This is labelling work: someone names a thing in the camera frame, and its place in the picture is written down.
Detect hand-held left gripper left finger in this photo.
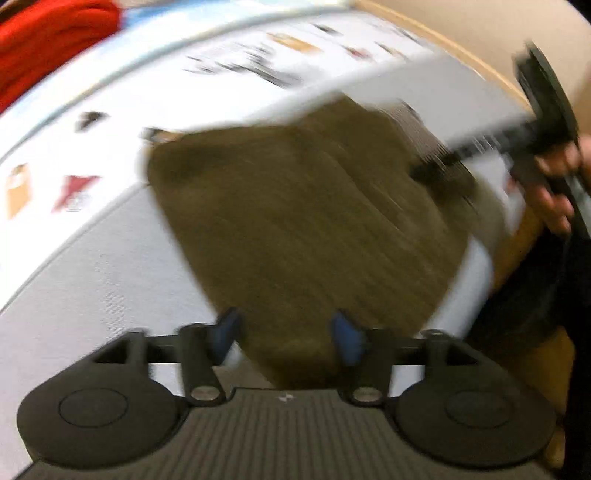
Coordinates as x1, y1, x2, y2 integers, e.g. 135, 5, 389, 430
91, 306, 243, 408

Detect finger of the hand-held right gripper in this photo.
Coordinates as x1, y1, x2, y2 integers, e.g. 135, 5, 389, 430
408, 116, 542, 184

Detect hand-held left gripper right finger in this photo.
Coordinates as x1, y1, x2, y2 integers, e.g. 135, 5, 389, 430
331, 308, 482, 409

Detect olive corduroy pants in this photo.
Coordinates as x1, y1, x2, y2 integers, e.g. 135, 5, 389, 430
145, 98, 482, 391

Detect person's right hand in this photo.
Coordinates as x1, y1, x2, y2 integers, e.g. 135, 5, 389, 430
525, 137, 591, 237

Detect person's dark clothing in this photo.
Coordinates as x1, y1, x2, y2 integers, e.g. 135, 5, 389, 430
465, 217, 591, 480

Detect red cloth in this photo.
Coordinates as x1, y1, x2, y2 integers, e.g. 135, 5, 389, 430
0, 0, 123, 114

